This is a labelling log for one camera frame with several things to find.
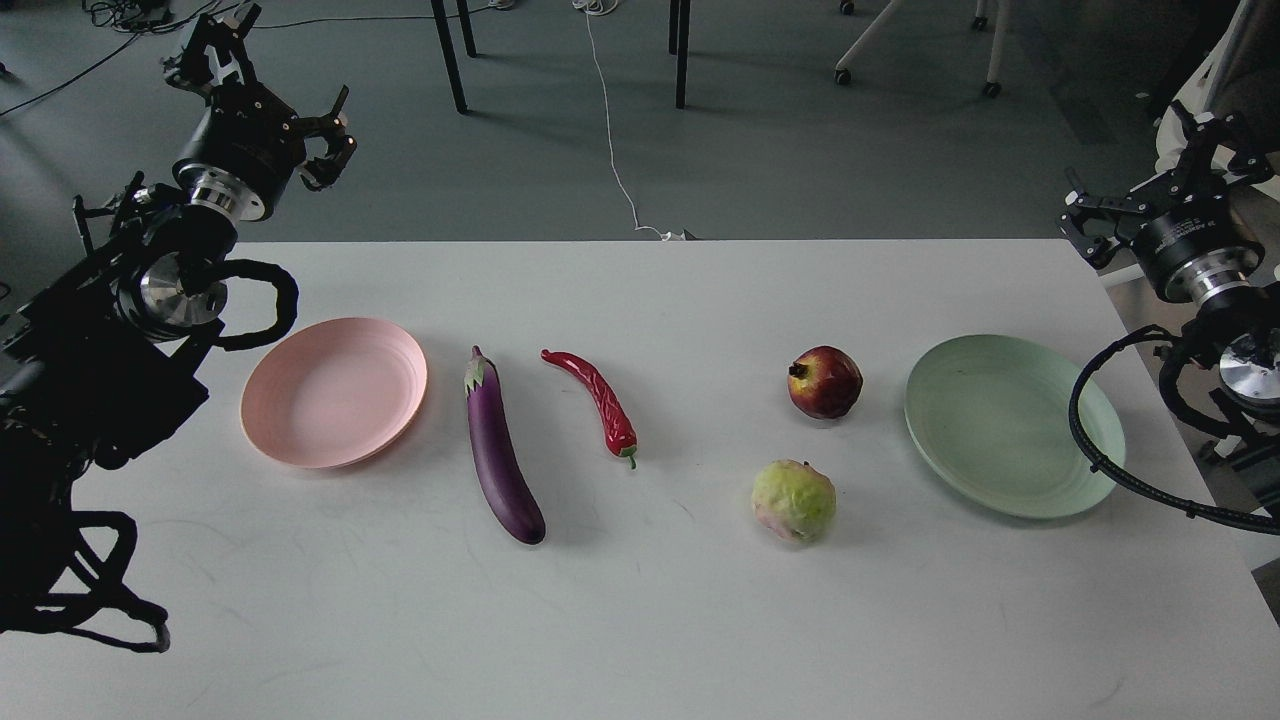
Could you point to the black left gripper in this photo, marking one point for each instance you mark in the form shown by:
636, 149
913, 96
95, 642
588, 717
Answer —
245, 136

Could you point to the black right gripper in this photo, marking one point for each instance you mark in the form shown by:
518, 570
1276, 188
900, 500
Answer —
1195, 251

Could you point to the red pomegranate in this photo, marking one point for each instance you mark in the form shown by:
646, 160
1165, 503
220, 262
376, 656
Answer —
824, 383

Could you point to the purple eggplant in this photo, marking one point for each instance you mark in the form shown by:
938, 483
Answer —
500, 478

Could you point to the red chili pepper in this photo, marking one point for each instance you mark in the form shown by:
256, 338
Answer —
618, 433

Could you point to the green guava fruit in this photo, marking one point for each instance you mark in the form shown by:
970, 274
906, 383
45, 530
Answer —
794, 501

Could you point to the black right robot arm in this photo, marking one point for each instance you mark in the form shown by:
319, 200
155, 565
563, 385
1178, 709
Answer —
1219, 373

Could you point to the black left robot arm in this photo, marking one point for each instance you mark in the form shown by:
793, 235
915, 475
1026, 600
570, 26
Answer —
107, 356

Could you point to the black table leg left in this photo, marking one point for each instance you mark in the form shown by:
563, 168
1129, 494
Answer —
443, 27

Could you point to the black table leg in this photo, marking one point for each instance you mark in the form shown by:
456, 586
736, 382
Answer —
443, 27
679, 15

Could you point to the pink plate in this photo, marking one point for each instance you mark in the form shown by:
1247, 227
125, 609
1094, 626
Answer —
336, 393

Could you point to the green plate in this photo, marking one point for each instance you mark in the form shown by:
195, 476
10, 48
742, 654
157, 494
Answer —
989, 414

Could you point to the white chair base with casters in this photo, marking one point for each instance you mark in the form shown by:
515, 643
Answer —
990, 19

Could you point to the black table leg right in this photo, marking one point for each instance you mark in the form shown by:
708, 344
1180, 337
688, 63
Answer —
679, 15

